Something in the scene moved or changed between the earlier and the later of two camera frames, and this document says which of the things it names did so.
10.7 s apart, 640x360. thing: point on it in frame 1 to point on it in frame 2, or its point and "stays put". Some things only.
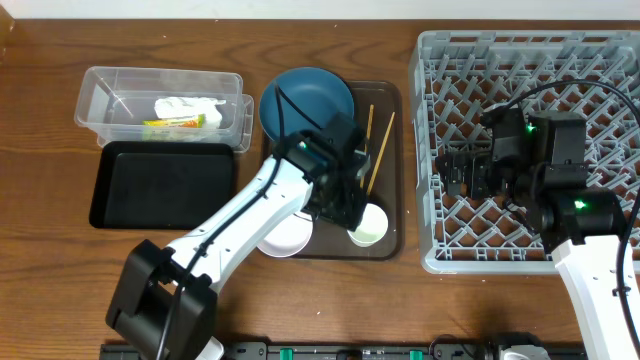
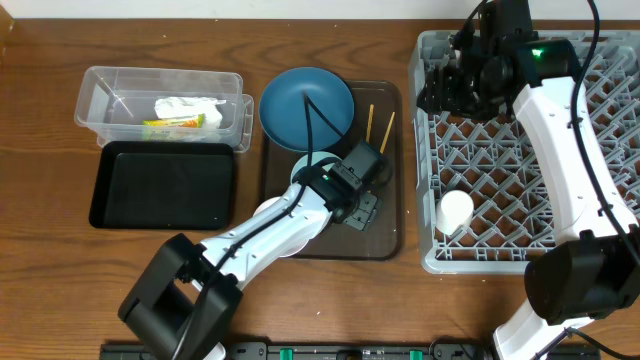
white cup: [372, 227] to [454, 211]
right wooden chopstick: [374, 173] stays put
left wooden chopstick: [368, 134] stays put
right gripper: [478, 163] to [441, 87]
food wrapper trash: [172, 107] stays put
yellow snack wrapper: [190, 122] stays put
